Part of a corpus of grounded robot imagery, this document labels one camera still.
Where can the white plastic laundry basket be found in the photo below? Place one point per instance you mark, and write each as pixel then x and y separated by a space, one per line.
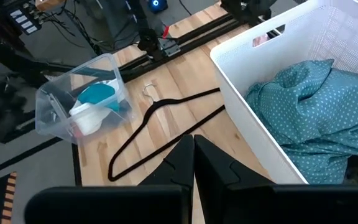
pixel 244 81

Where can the white ribbed sock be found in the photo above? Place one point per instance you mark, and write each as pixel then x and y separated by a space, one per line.
pixel 89 119

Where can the black velvet clothes hanger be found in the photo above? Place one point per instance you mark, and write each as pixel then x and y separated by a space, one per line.
pixel 154 107

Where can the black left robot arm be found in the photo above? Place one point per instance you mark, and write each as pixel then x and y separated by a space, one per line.
pixel 149 40

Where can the small teal sock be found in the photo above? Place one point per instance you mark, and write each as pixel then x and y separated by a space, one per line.
pixel 98 93

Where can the blue lit device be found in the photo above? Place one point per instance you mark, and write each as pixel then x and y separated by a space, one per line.
pixel 157 4

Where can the light pink cloth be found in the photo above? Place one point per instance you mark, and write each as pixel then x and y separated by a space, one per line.
pixel 259 40

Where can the teal polka dot cloth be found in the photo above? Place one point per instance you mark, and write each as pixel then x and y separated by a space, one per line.
pixel 309 115

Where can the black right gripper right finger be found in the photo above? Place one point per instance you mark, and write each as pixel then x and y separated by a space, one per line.
pixel 213 168

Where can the black labelled power strip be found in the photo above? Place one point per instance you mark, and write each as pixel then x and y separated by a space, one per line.
pixel 23 20

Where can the large clear plastic bin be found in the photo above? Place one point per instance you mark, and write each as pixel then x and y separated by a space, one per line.
pixel 54 109

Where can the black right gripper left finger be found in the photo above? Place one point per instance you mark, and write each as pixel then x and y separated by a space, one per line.
pixel 176 168

